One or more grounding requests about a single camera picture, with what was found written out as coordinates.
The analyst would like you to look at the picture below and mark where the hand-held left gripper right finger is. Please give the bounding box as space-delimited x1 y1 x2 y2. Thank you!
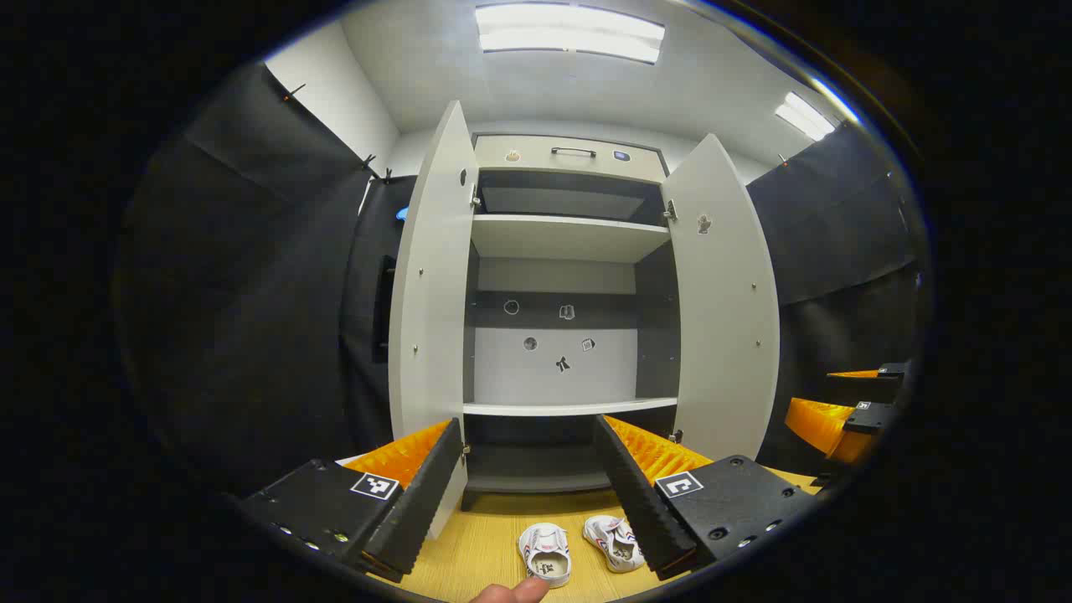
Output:
593 415 817 581

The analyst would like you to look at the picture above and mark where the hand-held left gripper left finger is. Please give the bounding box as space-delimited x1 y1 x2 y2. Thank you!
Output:
239 417 466 585

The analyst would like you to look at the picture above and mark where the white shoe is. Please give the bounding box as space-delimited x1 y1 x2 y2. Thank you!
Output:
583 515 646 575
518 523 573 589

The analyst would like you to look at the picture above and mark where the white cabinet door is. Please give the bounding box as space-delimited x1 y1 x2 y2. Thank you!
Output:
660 134 781 461
387 100 480 539

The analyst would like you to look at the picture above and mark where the white shoe cabinet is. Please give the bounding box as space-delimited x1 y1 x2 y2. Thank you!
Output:
387 100 781 539

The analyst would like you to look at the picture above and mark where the ceiling light panel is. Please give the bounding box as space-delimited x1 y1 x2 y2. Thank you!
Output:
475 3 667 65
775 90 838 142

